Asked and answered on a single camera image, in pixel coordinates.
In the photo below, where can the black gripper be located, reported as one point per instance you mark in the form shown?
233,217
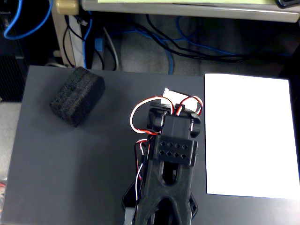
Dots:
176,93

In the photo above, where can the black foam cube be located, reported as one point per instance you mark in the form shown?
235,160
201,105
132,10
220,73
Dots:
77,96

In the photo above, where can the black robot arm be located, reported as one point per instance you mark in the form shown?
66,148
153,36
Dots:
173,182

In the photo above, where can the white paper sheet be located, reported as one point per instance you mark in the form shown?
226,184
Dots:
248,136

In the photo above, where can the grey desk edge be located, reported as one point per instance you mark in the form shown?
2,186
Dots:
187,10

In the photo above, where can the blue plug connector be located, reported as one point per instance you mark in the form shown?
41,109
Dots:
99,45

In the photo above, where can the beige desk leg panel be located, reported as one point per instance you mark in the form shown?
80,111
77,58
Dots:
75,44

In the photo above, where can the dark grey mat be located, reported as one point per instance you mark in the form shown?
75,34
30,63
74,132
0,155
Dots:
70,164

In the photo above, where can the grey metal clamp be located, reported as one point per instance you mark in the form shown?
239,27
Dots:
129,216

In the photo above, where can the beige plastic box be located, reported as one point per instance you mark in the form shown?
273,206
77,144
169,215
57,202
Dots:
66,6

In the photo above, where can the black object on desk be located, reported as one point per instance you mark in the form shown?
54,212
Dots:
287,2

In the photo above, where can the black computer tower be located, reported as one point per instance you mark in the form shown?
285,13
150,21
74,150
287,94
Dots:
10,77

